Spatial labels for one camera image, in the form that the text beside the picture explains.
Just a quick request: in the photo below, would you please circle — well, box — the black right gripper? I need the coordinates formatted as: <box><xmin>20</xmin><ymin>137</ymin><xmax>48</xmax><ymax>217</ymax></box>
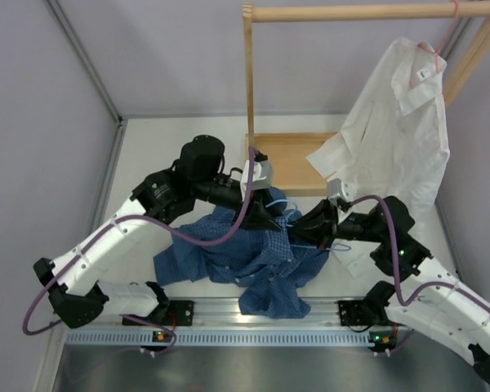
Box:
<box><xmin>280</xmin><ymin>197</ymin><xmax>387</xmax><ymax>252</ymax></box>

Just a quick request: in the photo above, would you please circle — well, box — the light blue wire hanger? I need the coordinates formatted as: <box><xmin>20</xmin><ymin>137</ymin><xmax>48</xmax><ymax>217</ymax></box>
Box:
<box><xmin>264</xmin><ymin>196</ymin><xmax>352</xmax><ymax>254</ymax></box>

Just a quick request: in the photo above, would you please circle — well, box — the blue checked shirt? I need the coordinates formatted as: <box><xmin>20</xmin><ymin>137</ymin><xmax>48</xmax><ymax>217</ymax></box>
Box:
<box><xmin>153</xmin><ymin>186</ymin><xmax>332</xmax><ymax>320</ymax></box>

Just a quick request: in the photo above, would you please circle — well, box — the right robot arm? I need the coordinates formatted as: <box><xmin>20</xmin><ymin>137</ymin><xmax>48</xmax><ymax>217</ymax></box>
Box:
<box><xmin>287</xmin><ymin>196</ymin><xmax>490</xmax><ymax>385</ymax></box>

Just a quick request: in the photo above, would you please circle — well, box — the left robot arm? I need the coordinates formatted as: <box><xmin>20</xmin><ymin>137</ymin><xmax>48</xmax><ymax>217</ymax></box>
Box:
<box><xmin>23</xmin><ymin>135</ymin><xmax>281</xmax><ymax>334</ymax></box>

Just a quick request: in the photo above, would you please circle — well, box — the white shirt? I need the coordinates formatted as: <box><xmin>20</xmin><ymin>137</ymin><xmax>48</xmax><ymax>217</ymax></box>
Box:
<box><xmin>305</xmin><ymin>35</ymin><xmax>451</xmax><ymax>280</ymax></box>

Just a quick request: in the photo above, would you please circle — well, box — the wooden clothes rack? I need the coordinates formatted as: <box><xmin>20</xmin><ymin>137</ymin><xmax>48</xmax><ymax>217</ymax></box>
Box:
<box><xmin>243</xmin><ymin>1</ymin><xmax>490</xmax><ymax>197</ymax></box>

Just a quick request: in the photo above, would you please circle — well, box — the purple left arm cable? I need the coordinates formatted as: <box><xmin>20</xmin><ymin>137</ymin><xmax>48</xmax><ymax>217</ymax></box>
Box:
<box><xmin>22</xmin><ymin>145</ymin><xmax>259</xmax><ymax>336</ymax></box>

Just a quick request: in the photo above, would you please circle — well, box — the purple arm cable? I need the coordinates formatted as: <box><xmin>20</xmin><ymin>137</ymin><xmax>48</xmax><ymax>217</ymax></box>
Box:
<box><xmin>342</xmin><ymin>194</ymin><xmax>490</xmax><ymax>323</ymax></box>
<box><xmin>22</xmin><ymin>145</ymin><xmax>259</xmax><ymax>336</ymax></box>

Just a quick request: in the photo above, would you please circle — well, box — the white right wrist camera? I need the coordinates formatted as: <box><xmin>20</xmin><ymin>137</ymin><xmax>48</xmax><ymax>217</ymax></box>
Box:
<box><xmin>327</xmin><ymin>178</ymin><xmax>358</xmax><ymax>212</ymax></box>

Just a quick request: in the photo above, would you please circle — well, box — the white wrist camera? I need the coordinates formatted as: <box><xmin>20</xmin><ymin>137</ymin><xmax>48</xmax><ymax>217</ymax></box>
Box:
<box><xmin>327</xmin><ymin>178</ymin><xmax>358</xmax><ymax>212</ymax></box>
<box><xmin>239</xmin><ymin>149</ymin><xmax>274</xmax><ymax>195</ymax></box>

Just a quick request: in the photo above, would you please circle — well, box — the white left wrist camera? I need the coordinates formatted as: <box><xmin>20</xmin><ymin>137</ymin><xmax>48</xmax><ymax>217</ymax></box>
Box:
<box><xmin>239</xmin><ymin>149</ymin><xmax>274</xmax><ymax>195</ymax></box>

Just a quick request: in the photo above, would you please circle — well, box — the black right base bracket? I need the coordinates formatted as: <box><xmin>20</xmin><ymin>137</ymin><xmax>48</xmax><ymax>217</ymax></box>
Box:
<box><xmin>337</xmin><ymin>300</ymin><xmax>376</xmax><ymax>327</ymax></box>

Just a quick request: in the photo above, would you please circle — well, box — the black base bracket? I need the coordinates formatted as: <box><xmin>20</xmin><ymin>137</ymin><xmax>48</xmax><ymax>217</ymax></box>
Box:
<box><xmin>162</xmin><ymin>300</ymin><xmax>194</xmax><ymax>327</ymax></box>
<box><xmin>337</xmin><ymin>300</ymin><xmax>376</xmax><ymax>327</ymax></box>

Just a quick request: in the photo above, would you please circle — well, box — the aluminium mounting rail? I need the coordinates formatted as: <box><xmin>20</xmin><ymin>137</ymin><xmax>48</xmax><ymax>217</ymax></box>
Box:
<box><xmin>63</xmin><ymin>296</ymin><xmax>466</xmax><ymax>348</ymax></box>

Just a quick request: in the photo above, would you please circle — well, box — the black left base bracket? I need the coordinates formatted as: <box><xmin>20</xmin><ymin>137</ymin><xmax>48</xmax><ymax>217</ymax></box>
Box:
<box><xmin>162</xmin><ymin>300</ymin><xmax>194</xmax><ymax>327</ymax></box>

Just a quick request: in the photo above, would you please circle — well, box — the aluminium corner frame profile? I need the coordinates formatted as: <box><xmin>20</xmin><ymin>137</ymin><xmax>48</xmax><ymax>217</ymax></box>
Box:
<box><xmin>43</xmin><ymin>0</ymin><xmax>127</xmax><ymax>234</ymax></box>

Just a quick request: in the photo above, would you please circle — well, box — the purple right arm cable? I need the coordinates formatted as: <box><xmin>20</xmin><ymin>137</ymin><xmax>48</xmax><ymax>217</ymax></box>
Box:
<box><xmin>342</xmin><ymin>194</ymin><xmax>490</xmax><ymax>323</ymax></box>

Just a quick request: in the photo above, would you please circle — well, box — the pink wire hanger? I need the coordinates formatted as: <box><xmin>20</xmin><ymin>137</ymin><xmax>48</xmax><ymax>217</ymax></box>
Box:
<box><xmin>418</xmin><ymin>0</ymin><xmax>461</xmax><ymax>74</ymax></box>

